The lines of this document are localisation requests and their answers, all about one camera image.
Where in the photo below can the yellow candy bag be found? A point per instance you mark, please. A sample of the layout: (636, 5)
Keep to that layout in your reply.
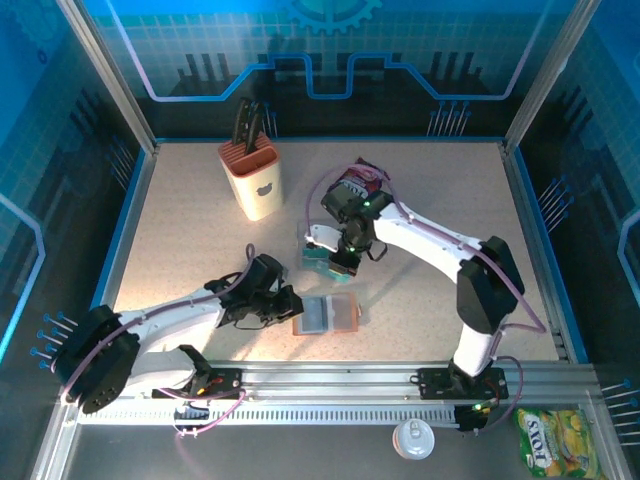
(560, 442)

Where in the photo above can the aluminium frame post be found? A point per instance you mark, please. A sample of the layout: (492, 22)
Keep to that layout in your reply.
(550, 75)
(111, 75)

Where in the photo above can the white tin can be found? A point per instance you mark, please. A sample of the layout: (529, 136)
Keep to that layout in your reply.
(413, 439)

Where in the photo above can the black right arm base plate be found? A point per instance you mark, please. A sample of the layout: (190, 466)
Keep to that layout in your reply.
(435, 384)

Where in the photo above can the aluminium side rail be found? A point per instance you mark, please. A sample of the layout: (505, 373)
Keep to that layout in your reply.
(131, 225)
(537, 250)

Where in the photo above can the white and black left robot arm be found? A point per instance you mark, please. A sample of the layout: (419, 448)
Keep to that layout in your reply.
(170, 325)

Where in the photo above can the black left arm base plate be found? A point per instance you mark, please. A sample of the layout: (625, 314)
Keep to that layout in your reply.
(230, 382)

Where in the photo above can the aluminium mounting rail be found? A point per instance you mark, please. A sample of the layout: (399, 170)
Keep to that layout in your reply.
(325, 380)

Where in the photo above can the beige knife block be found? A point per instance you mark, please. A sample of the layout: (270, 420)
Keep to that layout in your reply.
(257, 187)

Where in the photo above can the black connector box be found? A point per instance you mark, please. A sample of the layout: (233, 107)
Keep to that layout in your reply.
(192, 412)
(470, 417)

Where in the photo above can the purple candy bag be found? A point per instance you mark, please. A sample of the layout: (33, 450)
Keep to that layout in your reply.
(372, 175)

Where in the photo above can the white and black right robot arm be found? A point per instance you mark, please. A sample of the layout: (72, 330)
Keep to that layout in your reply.
(425, 240)

